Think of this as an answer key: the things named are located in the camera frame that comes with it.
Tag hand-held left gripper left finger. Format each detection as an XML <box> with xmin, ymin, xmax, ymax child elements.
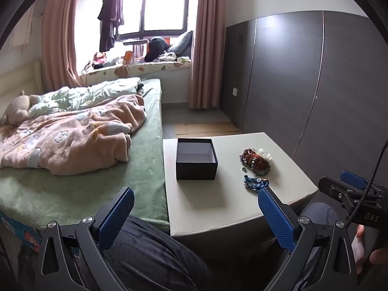
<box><xmin>35</xmin><ymin>187</ymin><xmax>135</xmax><ymax>291</ymax></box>

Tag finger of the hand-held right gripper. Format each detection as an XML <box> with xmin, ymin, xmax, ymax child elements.
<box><xmin>318</xmin><ymin>176</ymin><xmax>363</xmax><ymax>207</ymax></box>
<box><xmin>340</xmin><ymin>170</ymin><xmax>383</xmax><ymax>194</ymax></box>

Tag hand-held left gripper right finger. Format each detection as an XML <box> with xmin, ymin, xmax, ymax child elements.
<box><xmin>257</xmin><ymin>187</ymin><xmax>358</xmax><ymax>291</ymax></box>

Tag blue braided bracelet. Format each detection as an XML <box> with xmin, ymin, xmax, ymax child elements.
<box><xmin>242</xmin><ymin>175</ymin><xmax>270</xmax><ymax>192</ymax></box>

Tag brown bead bracelet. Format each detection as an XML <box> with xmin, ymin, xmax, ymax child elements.
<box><xmin>242</xmin><ymin>148</ymin><xmax>271</xmax><ymax>173</ymax></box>

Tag white fabric flower ornament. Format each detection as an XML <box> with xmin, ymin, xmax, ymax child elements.
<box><xmin>256</xmin><ymin>147</ymin><xmax>273</xmax><ymax>161</ymax></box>

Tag black jewelry box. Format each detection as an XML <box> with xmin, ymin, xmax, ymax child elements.
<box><xmin>176</xmin><ymin>138</ymin><xmax>219</xmax><ymax>181</ymax></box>

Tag person's right hand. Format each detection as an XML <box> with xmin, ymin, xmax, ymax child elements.
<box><xmin>353</xmin><ymin>224</ymin><xmax>388</xmax><ymax>275</ymax></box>

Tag person's knee dark trousers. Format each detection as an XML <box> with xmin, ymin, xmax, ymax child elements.
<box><xmin>101</xmin><ymin>215</ymin><xmax>214</xmax><ymax>291</ymax></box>

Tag bed with green sheet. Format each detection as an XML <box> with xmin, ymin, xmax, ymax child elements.
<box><xmin>0</xmin><ymin>78</ymin><xmax>170</xmax><ymax>231</ymax></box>

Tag pink fleece blanket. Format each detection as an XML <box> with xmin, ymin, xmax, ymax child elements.
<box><xmin>0</xmin><ymin>95</ymin><xmax>147</xmax><ymax>176</ymax></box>

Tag colourful printed bed side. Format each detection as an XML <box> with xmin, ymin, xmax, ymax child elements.
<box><xmin>0</xmin><ymin>210</ymin><xmax>44</xmax><ymax>252</ymax></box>

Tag dark grey wardrobe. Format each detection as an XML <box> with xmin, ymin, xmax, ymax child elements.
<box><xmin>220</xmin><ymin>10</ymin><xmax>388</xmax><ymax>188</ymax></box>

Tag flattened cardboard sheet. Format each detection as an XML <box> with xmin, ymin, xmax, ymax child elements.
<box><xmin>174</xmin><ymin>121</ymin><xmax>243</xmax><ymax>137</ymax></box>

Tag pale green pillow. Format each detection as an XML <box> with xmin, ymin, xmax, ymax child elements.
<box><xmin>27</xmin><ymin>77</ymin><xmax>144</xmax><ymax>119</ymax></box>

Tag patterned window seat cushion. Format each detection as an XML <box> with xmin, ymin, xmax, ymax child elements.
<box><xmin>79</xmin><ymin>59</ymin><xmax>192</xmax><ymax>87</ymax></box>

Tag beige plush toy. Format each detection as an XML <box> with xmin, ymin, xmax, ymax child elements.
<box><xmin>0</xmin><ymin>90</ymin><xmax>41</xmax><ymax>125</ymax></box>

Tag pile of colourful toys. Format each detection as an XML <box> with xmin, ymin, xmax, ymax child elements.
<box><xmin>84</xmin><ymin>51</ymin><xmax>122</xmax><ymax>73</ymax></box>

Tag black bag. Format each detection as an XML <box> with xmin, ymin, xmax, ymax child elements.
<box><xmin>144</xmin><ymin>36</ymin><xmax>171</xmax><ymax>63</ymax></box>

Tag small white folding table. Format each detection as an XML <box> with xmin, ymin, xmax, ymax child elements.
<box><xmin>123</xmin><ymin>39</ymin><xmax>149</xmax><ymax>64</ymax></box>

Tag grey pillow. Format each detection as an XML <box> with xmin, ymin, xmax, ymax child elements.
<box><xmin>167</xmin><ymin>30</ymin><xmax>194</xmax><ymax>57</ymax></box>

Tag pink curtain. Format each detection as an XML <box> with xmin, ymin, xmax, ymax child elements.
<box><xmin>188</xmin><ymin>0</ymin><xmax>228</xmax><ymax>110</ymax></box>
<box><xmin>41</xmin><ymin>0</ymin><xmax>87</xmax><ymax>93</ymax></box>

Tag hanging dark clothes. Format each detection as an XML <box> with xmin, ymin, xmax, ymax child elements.
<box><xmin>97</xmin><ymin>0</ymin><xmax>125</xmax><ymax>53</ymax></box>

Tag dark framed window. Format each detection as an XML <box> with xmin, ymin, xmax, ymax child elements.
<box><xmin>98</xmin><ymin>0</ymin><xmax>191</xmax><ymax>41</ymax></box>

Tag black braided cable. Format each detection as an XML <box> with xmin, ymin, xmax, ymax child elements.
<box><xmin>345</xmin><ymin>139</ymin><xmax>388</xmax><ymax>228</ymax></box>

